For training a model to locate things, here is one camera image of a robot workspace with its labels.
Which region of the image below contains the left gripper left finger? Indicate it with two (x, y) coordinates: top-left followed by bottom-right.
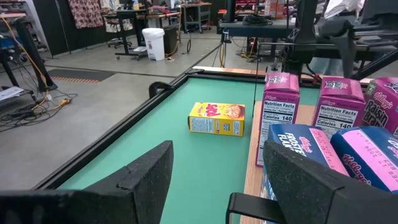
(0, 139), (174, 224)

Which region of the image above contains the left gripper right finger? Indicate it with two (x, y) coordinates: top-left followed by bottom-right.
(262, 139), (398, 224)

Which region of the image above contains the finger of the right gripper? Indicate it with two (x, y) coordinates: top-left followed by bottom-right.
(337, 29), (359, 79)

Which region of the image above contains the magenta Raisin Bran cereal box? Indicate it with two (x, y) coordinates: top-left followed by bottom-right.
(312, 76), (368, 141)
(255, 72), (302, 168)
(360, 77), (398, 138)

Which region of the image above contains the blue Frosted Flakes cereal box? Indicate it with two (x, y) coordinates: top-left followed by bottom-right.
(261, 123), (351, 202)
(330, 125), (398, 194)

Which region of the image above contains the yellow Corn Pops cereal box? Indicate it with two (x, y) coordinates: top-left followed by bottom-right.
(187, 101), (246, 138)

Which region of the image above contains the person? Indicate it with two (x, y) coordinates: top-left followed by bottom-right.
(323, 0), (366, 20)

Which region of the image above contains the grey side desk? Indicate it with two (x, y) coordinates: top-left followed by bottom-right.
(216, 14), (296, 40)

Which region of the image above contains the green table mat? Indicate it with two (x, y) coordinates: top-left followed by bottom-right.
(57, 77), (321, 224)

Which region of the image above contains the black red-striped floor mat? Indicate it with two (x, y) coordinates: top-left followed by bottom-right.
(46, 68), (116, 84)

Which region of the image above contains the black floor stand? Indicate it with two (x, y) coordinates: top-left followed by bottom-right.
(14, 18), (59, 93)

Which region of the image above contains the white trash bin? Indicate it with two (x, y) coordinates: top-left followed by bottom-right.
(141, 27), (166, 62)

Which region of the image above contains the black waste bin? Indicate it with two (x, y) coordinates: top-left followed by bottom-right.
(164, 25), (180, 55)

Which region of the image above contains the brown patterned hanging cloth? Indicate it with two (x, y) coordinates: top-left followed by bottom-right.
(67, 0), (104, 30)

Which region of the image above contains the black office desk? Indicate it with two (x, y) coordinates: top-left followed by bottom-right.
(102, 9), (183, 60)

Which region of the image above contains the black table frame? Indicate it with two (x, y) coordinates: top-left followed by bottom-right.
(30, 67), (323, 191)

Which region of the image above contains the coil of black cable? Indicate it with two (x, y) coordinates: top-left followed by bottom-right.
(241, 14), (274, 27)

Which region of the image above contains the long yellow floor cable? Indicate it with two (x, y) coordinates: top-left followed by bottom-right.
(0, 14), (74, 110)

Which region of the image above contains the tangle of floor cables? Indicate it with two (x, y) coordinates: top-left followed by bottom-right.
(0, 91), (78, 133)

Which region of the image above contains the yellow cable with connector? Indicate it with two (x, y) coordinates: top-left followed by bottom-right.
(217, 37), (259, 68)

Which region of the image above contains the black frame clamp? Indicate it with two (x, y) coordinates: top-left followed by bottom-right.
(148, 80), (175, 100)

